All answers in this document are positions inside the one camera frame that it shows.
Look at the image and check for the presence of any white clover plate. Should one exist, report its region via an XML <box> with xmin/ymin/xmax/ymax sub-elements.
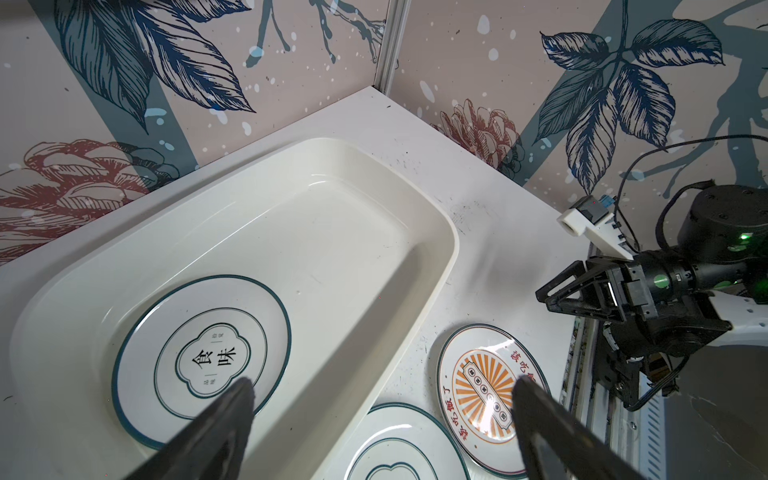
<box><xmin>111</xmin><ymin>274</ymin><xmax>292</xmax><ymax>450</ymax></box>
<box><xmin>321</xmin><ymin>402</ymin><xmax>470</xmax><ymax>480</ymax></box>

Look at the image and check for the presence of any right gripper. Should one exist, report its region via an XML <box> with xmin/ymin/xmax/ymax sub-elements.
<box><xmin>535</xmin><ymin>254</ymin><xmax>696</xmax><ymax>342</ymax></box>

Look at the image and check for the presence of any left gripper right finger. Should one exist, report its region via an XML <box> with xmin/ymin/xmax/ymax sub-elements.
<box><xmin>512</xmin><ymin>377</ymin><xmax>642</xmax><ymax>480</ymax></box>

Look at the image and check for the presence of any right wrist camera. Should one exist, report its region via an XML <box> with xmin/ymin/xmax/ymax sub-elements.
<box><xmin>557</xmin><ymin>195</ymin><xmax>634</xmax><ymax>261</ymax></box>

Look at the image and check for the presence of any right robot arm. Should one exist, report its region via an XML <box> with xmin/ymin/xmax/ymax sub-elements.
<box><xmin>536</xmin><ymin>181</ymin><xmax>767</xmax><ymax>411</ymax></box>

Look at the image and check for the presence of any orange sunburst plate centre right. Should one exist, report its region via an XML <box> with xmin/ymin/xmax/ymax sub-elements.
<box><xmin>437</xmin><ymin>324</ymin><xmax>549</xmax><ymax>479</ymax></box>

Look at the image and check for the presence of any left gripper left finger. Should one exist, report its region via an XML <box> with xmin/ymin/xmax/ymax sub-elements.
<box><xmin>128</xmin><ymin>378</ymin><xmax>255</xmax><ymax>479</ymax></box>

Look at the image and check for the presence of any white plastic bin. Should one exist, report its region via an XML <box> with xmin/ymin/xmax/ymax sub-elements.
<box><xmin>10</xmin><ymin>138</ymin><xmax>458</xmax><ymax>479</ymax></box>

